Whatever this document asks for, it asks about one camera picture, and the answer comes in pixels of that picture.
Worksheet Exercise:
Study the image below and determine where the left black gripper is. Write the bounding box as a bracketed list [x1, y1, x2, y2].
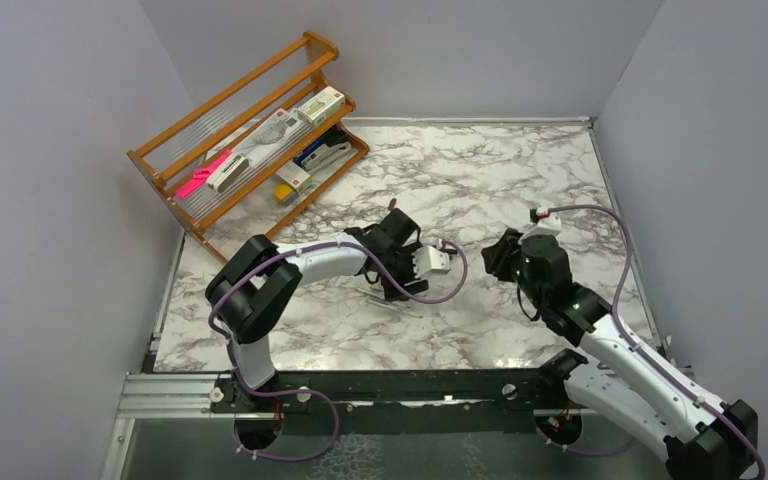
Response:
[379, 243, 428, 301]

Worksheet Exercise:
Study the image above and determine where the white pen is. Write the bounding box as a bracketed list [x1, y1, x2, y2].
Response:
[354, 287, 393, 305]
[365, 298, 422, 318]

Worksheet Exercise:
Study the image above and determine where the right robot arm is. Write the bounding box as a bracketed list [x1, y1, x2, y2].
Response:
[481, 229, 759, 479]

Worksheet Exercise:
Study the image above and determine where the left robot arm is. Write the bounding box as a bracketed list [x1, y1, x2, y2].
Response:
[205, 209, 429, 411]

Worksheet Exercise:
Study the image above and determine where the yellow sticky note block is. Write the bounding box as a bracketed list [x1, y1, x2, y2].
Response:
[274, 184, 298, 205]

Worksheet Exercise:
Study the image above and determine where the blue black stapler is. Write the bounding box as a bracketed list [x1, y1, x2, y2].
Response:
[293, 127, 350, 171]

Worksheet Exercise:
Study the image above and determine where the small white red box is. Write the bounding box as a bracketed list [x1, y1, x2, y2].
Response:
[275, 161, 312, 194]

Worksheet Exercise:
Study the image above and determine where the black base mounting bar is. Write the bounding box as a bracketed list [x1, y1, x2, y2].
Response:
[208, 368, 601, 416]

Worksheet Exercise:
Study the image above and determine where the white green box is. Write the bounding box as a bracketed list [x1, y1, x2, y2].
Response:
[298, 86, 346, 128]

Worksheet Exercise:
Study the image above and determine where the long white package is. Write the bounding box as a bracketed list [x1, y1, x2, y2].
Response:
[231, 109, 310, 166]

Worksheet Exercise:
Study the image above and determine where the wooden shelf rack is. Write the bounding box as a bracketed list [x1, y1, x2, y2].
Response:
[128, 31, 369, 264]

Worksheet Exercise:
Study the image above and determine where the white black box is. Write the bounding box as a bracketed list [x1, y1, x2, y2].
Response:
[207, 151, 250, 194]

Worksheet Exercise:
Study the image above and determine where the pink highlighter pack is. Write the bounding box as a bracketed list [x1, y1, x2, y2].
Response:
[175, 149, 231, 199]

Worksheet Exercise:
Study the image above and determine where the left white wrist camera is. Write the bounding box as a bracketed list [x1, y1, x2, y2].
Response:
[412, 245, 451, 279]

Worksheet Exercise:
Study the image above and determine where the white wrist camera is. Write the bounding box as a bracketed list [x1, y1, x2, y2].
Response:
[412, 245, 451, 279]
[525, 208, 562, 237]

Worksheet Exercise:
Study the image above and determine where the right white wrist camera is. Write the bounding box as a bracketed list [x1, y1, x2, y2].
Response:
[525, 208, 562, 237]

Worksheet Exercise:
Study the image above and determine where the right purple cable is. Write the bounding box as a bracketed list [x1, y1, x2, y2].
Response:
[533, 205, 767, 480]

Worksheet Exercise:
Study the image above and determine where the purple cable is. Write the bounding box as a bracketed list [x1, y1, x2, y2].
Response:
[533, 205, 767, 480]
[207, 239, 470, 463]

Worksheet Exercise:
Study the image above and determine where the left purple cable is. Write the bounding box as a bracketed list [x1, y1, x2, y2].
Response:
[207, 239, 470, 463]

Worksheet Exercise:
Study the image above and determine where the aluminium frame rail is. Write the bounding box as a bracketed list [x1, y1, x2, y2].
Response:
[116, 372, 226, 420]

